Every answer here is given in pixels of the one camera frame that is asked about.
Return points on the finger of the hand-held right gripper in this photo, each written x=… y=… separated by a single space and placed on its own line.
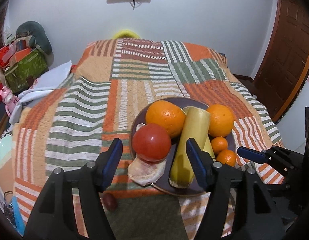
x=252 y=155
x=282 y=152

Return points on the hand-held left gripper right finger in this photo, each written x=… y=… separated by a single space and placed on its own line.
x=197 y=165

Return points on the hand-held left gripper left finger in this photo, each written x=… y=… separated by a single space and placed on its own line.
x=112 y=162

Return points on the short banana piece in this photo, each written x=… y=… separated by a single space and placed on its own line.
x=209 y=148

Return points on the dark purple plate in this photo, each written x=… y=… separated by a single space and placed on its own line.
x=174 y=175

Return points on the small mandarin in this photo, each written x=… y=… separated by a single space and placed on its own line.
x=226 y=158
x=219 y=145

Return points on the long yellow banana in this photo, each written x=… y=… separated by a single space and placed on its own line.
x=188 y=140

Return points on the peeled pomelo segment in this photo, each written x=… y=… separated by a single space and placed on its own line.
x=147 y=172

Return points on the red tomato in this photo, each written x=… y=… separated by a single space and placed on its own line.
x=152 y=142

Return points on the large orange with sticker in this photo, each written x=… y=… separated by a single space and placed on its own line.
x=165 y=117
x=220 y=120

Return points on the small dark red date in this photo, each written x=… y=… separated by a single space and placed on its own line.
x=110 y=201

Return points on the striped patchwork blanket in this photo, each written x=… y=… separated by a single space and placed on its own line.
x=114 y=100

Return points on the brown wooden door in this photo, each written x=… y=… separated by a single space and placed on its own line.
x=287 y=55

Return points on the white crumpled cloth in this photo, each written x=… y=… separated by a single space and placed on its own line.
x=44 y=80

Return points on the pale green round plate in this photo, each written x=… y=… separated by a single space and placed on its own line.
x=4 y=152

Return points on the pink toy figure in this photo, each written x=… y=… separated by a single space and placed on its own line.
x=10 y=100

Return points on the green patterned storage box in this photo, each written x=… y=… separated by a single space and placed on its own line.
x=25 y=71

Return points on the yellow curved cushion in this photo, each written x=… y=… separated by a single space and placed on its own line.
x=124 y=33

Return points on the grey curved pillow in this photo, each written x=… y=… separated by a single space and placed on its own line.
x=35 y=33

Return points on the red gift box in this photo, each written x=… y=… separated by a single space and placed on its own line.
x=7 y=53

